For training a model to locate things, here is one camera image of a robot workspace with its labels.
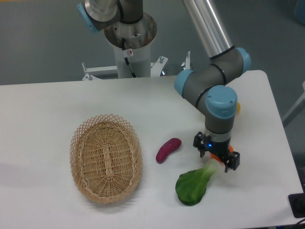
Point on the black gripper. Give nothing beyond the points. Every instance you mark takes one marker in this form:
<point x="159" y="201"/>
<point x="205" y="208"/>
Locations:
<point x="205" y="143"/>

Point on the blue object top right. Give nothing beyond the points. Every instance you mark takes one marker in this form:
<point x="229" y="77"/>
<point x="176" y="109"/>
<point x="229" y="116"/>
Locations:
<point x="299" y="11"/>

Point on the orange fruit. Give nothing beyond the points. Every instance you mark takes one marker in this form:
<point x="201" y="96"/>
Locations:
<point x="217" y="158"/>

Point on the woven wicker basket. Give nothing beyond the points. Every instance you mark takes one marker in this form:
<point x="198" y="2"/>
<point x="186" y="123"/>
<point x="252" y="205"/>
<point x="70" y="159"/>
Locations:
<point x="106" y="158"/>

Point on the yellow fruit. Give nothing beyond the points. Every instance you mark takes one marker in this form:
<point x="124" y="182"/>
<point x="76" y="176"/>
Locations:
<point x="238" y="108"/>

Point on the purple sweet potato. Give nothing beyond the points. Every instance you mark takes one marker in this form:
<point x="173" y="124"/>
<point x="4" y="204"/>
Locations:
<point x="167" y="148"/>

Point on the green leafy vegetable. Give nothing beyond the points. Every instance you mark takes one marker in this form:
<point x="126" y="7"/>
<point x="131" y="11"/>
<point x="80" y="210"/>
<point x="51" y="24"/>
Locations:
<point x="191" y="186"/>

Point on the white frame at right edge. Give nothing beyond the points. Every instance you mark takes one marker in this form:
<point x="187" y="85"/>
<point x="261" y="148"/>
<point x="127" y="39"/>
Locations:
<point x="295" y="109"/>

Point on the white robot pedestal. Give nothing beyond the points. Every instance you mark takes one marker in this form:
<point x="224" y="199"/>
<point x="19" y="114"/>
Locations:
<point x="131" y="44"/>

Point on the black device at table edge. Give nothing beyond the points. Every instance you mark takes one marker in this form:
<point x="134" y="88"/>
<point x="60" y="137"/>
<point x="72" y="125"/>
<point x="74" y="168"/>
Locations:
<point x="297" y="203"/>

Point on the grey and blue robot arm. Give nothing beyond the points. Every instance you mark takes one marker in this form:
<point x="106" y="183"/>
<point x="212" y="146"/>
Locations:
<point x="208" y="90"/>

